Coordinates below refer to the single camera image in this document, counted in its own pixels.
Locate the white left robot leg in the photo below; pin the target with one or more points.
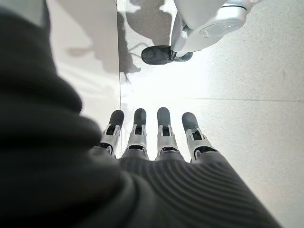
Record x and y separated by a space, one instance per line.
204 21

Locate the black left robot foot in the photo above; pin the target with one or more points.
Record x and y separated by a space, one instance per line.
156 55

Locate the white glossy cabinet door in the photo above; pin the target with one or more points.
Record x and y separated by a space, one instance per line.
83 71

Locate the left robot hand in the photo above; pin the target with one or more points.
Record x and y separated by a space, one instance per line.
118 190

